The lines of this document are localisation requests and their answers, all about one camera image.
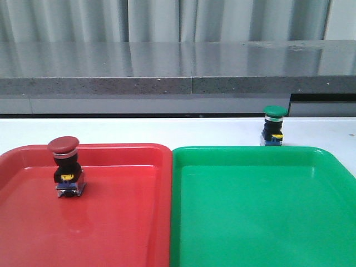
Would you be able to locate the green mushroom push button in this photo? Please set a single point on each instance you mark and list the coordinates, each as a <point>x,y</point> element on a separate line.
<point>271,134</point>

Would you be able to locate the red plastic tray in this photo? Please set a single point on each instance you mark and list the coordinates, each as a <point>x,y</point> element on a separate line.
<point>121,219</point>

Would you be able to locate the grey stone counter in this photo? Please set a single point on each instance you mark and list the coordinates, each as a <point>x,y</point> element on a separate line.
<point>208,79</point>

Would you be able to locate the grey pleated curtain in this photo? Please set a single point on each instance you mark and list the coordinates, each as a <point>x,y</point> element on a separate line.
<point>163,21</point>

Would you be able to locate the red mushroom push button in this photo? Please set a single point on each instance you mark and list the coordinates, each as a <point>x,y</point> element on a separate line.
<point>69,176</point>

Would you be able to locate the green plastic tray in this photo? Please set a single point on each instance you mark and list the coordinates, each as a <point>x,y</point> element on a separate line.
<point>261,206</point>

